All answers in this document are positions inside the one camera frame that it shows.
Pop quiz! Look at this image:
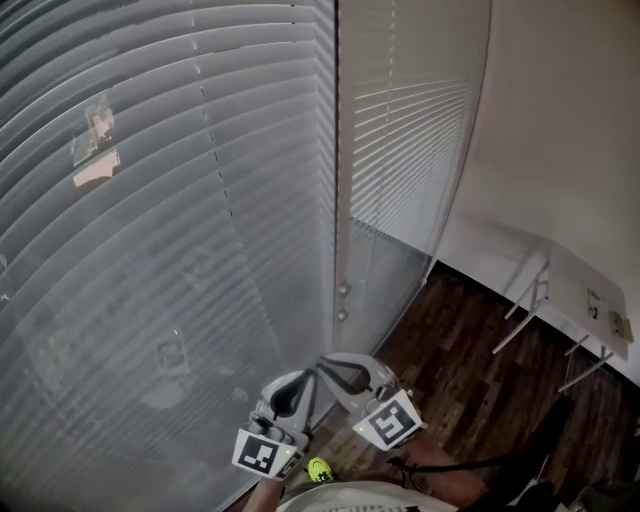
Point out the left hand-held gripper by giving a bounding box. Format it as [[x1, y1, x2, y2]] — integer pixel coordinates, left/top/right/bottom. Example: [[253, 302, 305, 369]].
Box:
[[232, 370, 318, 482]]

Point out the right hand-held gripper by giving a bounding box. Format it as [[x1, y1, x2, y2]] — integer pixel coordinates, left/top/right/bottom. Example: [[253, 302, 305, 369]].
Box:
[[317, 352, 429, 451]]

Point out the person's right forearm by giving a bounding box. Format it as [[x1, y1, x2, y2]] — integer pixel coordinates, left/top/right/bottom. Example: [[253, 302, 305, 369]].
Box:
[[399, 438, 491, 501]]

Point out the person's left forearm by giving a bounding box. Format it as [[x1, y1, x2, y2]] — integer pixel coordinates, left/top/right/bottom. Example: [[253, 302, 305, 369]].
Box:
[[249, 477, 287, 512]]

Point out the neon yellow shoe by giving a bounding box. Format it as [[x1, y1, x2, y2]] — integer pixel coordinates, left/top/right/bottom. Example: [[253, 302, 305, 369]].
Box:
[[307, 456, 337, 484]]

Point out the white printed t-shirt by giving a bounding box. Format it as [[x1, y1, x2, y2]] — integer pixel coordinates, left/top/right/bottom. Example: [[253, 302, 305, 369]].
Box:
[[279, 479, 451, 512]]

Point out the grey window mullion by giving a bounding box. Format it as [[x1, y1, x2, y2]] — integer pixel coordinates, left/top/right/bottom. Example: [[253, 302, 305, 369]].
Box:
[[327, 0, 357, 364]]

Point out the white folding table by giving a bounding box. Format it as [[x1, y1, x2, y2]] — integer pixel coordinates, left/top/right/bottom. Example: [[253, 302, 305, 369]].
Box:
[[492, 234, 635, 396]]

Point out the white printed sticker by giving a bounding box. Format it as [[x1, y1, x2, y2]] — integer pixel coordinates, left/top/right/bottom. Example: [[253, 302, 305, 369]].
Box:
[[584, 285, 603, 321]]

